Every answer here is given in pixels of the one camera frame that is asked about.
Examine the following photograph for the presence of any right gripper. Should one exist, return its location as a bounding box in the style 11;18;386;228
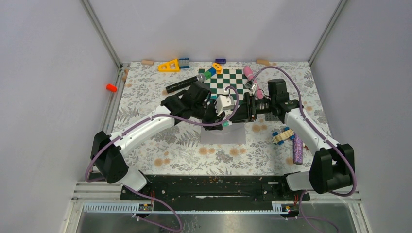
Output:
229;92;275;124

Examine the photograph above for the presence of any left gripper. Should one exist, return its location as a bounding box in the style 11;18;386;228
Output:
192;99;226;131

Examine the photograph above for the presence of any small green white bottle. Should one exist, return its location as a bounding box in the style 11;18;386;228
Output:
222;121;232;128

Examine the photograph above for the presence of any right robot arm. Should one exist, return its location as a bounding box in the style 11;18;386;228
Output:
230;79;356;200

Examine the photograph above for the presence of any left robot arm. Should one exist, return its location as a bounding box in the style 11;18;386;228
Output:
85;81;229;200

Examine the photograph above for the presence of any grey lego baseplate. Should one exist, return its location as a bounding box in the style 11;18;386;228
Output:
264;113;280;122

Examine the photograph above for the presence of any green white chessboard mat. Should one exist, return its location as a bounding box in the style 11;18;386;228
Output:
204;68;249;104

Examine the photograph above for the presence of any beige toy car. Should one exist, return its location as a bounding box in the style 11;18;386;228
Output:
272;127;295;145

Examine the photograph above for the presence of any floral table cloth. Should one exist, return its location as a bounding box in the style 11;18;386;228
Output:
113;62;330;175

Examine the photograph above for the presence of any black toy microphone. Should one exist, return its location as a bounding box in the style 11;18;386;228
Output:
165;73;206;94

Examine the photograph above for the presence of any purple lego brick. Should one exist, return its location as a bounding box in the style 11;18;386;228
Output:
215;58;226;64

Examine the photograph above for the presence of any wooden cylinder block right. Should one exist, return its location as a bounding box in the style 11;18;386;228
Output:
256;59;271;66

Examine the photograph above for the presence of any wooden cylinder block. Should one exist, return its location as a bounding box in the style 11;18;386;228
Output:
141;60;155;66
256;59;271;66

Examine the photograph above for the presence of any purple glitter microphone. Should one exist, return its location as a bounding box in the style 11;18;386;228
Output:
292;134;304;165

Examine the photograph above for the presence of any blue lego brick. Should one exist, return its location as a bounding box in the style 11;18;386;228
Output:
178;58;190;69

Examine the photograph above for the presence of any yellow triangle toy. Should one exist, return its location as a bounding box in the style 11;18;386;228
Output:
158;59;180;72

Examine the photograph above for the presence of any wooden cylinder block left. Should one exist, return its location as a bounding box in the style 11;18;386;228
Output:
141;60;155;66

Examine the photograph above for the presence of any orange cap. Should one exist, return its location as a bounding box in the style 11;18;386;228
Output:
105;84;117;93

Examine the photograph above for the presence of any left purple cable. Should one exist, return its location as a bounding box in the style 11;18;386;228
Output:
84;85;240;233

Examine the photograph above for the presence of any purple cable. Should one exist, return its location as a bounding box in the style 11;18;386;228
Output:
84;85;240;233
251;66;358;233

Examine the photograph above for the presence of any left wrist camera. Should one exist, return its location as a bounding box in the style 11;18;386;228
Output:
214;95;236;116

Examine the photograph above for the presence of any colourful block chain toy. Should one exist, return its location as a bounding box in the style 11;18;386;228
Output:
203;63;222;80

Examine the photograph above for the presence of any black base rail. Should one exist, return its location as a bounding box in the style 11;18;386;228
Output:
140;175;310;212

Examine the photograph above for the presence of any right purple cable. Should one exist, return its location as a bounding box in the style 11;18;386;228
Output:
251;66;358;233

